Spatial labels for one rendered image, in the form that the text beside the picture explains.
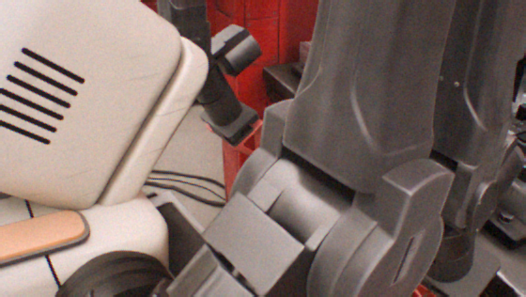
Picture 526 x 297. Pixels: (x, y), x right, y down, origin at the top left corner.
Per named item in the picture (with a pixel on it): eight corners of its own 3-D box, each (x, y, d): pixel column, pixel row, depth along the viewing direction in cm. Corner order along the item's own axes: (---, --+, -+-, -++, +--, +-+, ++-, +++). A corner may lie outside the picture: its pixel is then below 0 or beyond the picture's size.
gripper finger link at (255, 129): (255, 132, 81) (235, 99, 74) (278, 148, 76) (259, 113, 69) (229, 156, 79) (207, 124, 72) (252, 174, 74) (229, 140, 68)
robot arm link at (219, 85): (174, 70, 65) (191, 81, 61) (206, 44, 66) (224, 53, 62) (193, 101, 69) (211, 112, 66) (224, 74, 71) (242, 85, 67)
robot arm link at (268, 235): (182, 256, 22) (239, 324, 18) (301, 112, 23) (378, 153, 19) (264, 295, 28) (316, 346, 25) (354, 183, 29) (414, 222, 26)
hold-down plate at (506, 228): (410, 168, 93) (413, 158, 91) (428, 164, 95) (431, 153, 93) (510, 252, 69) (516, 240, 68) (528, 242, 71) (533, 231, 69)
